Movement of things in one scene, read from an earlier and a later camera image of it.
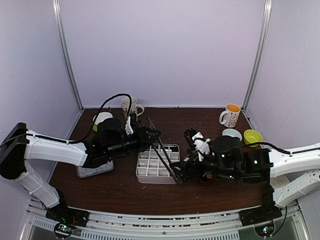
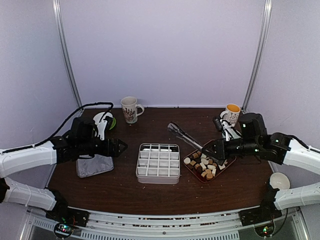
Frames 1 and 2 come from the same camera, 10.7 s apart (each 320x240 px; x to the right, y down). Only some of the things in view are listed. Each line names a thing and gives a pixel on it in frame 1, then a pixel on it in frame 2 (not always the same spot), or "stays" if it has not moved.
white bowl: x=101 y=117 stays
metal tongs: x=168 y=163 -> x=181 y=134
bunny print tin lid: x=92 y=167 stays
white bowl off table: x=279 y=181 stays
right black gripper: x=184 y=167 -> x=221 y=154
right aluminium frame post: x=260 y=52 stays
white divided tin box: x=151 y=169 stays
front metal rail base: x=39 y=225 stays
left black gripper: x=144 y=140 -> x=114 y=152
